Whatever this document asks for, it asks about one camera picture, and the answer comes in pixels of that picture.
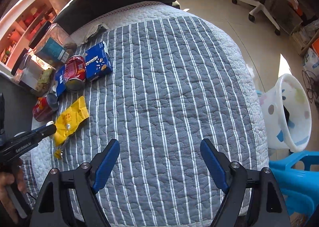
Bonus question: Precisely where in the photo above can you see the blue plastic stool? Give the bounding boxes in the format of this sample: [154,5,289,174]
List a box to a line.
[269,150,318,218]

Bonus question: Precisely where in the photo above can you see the clear jar with teal label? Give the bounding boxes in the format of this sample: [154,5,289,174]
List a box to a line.
[29,21,77,70]

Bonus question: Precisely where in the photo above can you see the torn paper wrapper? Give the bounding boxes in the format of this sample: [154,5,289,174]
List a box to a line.
[80,23,109,44]

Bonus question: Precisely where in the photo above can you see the yellow snack wrapper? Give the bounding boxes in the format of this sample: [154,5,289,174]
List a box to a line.
[53,96,89,159]

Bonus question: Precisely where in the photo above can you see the person's left hand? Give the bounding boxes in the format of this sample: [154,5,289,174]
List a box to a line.
[0,164,27,225]

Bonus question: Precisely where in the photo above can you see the grey striped quilted blanket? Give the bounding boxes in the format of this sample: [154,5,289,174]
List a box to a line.
[23,2,269,226]

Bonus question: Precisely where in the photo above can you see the blue snack box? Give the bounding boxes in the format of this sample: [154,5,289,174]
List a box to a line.
[50,66,66,97]
[84,41,113,82]

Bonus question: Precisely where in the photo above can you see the red soda can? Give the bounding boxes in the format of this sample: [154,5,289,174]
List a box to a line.
[32,93,58,122]
[64,55,86,92]

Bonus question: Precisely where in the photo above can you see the tangled black cables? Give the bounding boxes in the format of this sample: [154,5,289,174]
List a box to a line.
[301,69,319,104]

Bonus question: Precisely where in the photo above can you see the orange cardboard box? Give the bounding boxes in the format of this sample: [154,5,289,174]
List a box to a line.
[311,38,319,56]

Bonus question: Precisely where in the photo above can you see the dark grey chair back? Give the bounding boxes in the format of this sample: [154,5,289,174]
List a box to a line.
[1,75,37,139]

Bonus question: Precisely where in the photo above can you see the white bookshelf with red items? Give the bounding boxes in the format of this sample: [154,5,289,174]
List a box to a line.
[1,0,56,78]

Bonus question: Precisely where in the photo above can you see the white plastic bag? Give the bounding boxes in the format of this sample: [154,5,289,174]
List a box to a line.
[303,48,319,81]

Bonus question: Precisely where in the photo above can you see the wooden desk with shelves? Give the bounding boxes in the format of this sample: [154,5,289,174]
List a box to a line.
[271,0,319,58]

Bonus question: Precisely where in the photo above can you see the white patterned trash bin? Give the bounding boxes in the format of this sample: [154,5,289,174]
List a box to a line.
[259,74,312,152]

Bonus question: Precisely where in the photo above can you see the clear jar with black lid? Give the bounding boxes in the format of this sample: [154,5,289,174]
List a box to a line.
[11,48,55,97]

